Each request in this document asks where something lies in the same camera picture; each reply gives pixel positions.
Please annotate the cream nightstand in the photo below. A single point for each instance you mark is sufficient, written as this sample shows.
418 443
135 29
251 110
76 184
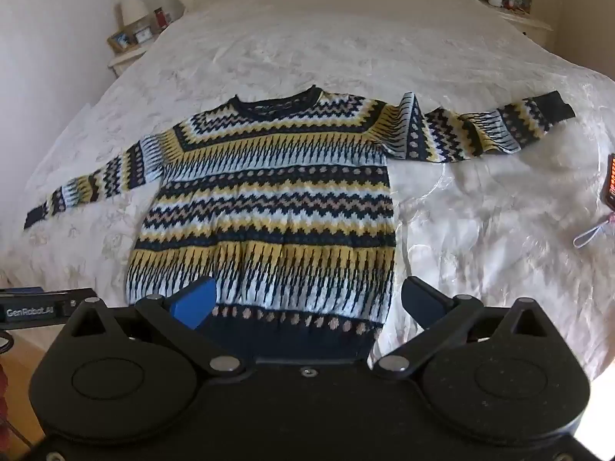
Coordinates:
126 60
526 24

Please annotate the wooden photo frame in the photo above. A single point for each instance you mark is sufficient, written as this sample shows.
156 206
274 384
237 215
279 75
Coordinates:
119 39

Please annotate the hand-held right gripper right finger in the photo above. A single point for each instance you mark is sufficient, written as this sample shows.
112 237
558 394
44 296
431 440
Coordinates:
423 301

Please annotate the colourful photo frame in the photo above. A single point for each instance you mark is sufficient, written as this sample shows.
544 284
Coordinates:
518 1

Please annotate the bed with white embroidered bedspread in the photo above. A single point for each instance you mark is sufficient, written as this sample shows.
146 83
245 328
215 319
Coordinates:
312 43

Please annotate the black orange device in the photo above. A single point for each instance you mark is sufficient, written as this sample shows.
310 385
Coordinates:
610 180

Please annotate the white table lamp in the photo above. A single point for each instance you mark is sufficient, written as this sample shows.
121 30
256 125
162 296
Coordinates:
132 8

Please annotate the navy yellow white patterned sweater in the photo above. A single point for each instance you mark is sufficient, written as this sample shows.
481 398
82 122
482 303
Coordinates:
269 192

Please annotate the small light photo frame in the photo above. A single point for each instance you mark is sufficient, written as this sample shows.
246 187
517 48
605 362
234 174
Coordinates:
142 33

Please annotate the red-lidded jar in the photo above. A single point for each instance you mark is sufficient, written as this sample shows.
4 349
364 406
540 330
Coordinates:
161 17

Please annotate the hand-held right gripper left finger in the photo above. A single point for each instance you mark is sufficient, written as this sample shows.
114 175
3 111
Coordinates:
196 303

